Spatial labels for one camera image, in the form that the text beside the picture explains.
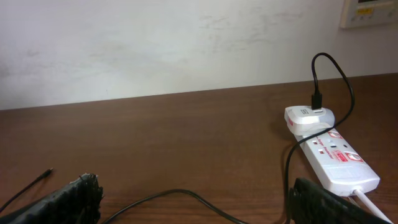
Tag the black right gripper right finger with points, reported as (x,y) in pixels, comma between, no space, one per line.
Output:
(311,204)

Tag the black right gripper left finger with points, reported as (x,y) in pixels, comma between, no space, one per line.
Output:
(76,203)

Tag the white usb charger adapter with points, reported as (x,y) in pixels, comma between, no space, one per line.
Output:
(303,121)

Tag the white power strip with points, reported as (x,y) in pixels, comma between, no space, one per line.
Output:
(339,168)

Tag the beige wall control panel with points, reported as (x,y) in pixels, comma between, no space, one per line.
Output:
(361,13)

